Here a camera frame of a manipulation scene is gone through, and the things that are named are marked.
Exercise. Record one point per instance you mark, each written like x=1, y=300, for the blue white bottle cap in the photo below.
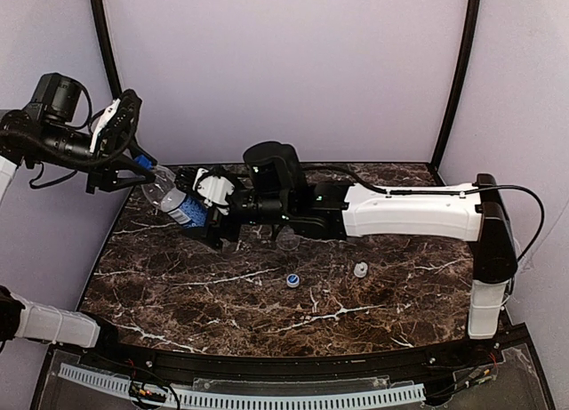
x=292, y=280

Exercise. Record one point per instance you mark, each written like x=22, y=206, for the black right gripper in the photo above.
x=218, y=228

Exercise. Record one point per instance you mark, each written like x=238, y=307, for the black left corner post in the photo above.
x=109, y=41

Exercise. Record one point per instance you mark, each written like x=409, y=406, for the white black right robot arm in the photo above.
x=280, y=196

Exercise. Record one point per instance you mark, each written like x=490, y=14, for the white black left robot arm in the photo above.
x=40, y=134

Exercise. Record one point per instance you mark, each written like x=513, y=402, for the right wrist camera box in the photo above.
x=185, y=179

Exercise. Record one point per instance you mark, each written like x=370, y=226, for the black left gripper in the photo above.
x=107, y=169

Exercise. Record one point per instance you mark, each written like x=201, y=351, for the pepsi label bottle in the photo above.
x=164, y=195

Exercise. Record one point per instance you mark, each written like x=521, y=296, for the white pump bottle cap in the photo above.
x=361, y=269

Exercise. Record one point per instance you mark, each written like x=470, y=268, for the black right corner post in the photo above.
x=459, y=76

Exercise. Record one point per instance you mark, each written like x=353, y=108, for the black corner post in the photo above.
x=109, y=41
x=459, y=76

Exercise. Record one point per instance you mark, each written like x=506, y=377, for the solid blue bottle cap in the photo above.
x=144, y=162

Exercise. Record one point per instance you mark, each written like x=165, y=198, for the grey slotted cable duct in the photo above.
x=150, y=394

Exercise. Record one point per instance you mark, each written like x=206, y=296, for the black front table rail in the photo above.
x=424, y=364

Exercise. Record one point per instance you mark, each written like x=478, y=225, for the clear plastic bottle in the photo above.
x=287, y=240

